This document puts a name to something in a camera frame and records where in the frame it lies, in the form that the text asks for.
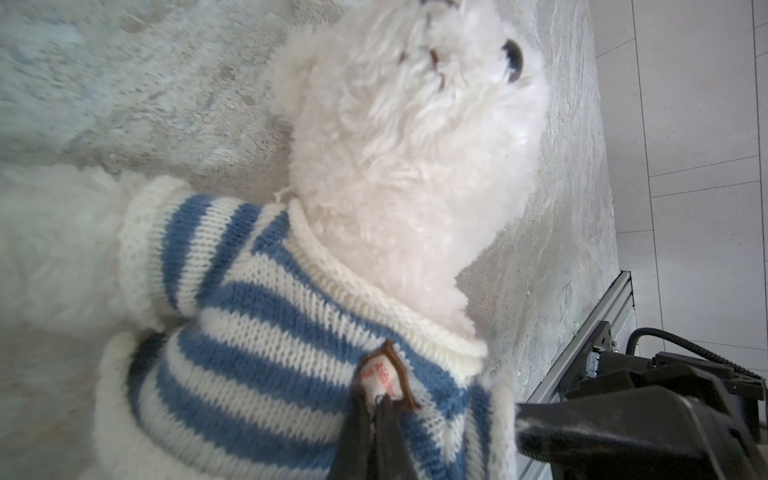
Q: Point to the blue white striped knit sweater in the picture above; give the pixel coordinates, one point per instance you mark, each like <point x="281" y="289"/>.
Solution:
<point x="256" y="335"/>

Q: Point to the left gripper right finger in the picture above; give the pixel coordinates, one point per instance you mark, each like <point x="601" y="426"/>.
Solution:
<point x="391" y="459"/>

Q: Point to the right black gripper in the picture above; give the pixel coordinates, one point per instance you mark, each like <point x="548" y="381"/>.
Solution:
<point x="622" y="416"/>

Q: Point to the white plush teddy bear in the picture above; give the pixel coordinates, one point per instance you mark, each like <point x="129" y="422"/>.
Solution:
<point x="416" y="130"/>

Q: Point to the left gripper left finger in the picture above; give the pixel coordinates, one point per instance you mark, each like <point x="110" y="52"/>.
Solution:
<point x="355" y="456"/>

